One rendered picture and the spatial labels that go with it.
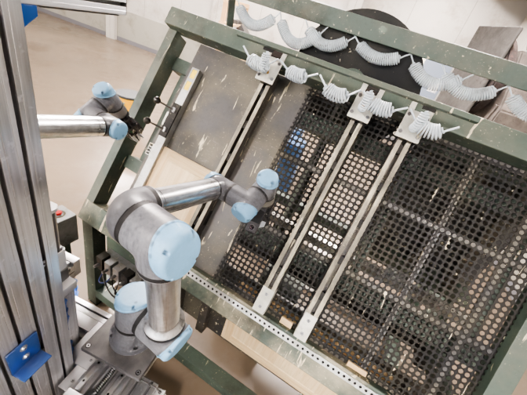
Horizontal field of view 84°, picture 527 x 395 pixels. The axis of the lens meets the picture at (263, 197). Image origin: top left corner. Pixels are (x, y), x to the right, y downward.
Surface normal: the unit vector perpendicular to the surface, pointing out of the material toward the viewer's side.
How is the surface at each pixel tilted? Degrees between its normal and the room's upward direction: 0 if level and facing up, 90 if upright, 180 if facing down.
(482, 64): 90
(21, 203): 90
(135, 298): 7
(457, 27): 90
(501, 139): 60
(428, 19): 90
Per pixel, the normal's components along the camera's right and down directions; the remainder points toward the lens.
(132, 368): 0.26, -0.81
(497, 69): -0.45, 0.37
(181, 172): -0.26, -0.08
